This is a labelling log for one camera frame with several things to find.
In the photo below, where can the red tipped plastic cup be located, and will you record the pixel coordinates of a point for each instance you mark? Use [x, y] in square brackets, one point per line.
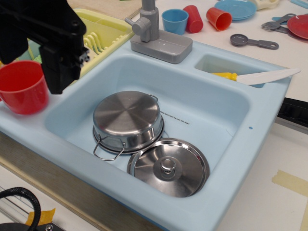
[219, 19]

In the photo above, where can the green plastic item in rack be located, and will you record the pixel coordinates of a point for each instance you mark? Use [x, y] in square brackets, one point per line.
[32, 52]

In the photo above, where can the grey toy faucet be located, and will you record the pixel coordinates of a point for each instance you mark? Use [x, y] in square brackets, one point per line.
[152, 41]

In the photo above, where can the stainless steel pot lid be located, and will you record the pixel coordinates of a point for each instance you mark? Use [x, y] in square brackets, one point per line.
[172, 166]

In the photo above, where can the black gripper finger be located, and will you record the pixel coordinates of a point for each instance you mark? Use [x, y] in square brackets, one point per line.
[13, 41]
[61, 66]

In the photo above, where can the yellow tape piece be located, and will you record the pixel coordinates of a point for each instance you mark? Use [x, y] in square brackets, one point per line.
[45, 217]

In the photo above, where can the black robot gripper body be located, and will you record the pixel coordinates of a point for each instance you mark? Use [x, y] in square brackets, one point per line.
[46, 22]

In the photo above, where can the grey plastic fork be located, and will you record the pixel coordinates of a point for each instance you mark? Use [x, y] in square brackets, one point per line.
[277, 25]

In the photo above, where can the black rail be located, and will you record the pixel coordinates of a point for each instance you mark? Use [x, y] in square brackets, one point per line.
[295, 111]

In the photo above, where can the yellow dish drying rack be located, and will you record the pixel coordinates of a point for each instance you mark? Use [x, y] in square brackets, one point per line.
[104, 35]

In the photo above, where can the red plastic cup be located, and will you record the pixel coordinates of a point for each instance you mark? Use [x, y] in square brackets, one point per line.
[219, 19]
[23, 87]
[194, 22]

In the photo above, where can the blue plastic plate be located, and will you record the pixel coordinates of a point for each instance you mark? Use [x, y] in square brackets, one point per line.
[239, 9]

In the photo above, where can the light blue toy sink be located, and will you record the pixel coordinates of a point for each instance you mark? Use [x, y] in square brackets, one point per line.
[227, 121]

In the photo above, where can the yellow white toy knife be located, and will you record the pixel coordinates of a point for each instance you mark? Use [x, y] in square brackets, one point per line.
[260, 78]

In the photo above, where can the blue plastic cup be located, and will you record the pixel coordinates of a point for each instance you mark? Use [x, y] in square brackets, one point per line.
[175, 21]

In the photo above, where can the cream plastic container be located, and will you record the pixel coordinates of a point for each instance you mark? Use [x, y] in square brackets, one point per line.
[264, 4]

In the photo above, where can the grey plastic spoon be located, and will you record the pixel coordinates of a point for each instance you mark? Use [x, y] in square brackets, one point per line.
[242, 40]

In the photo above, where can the red plastic plate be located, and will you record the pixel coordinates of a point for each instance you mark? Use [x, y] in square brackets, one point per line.
[298, 25]

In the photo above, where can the red upright plastic cup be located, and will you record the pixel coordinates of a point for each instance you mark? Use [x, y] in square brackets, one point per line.
[194, 22]

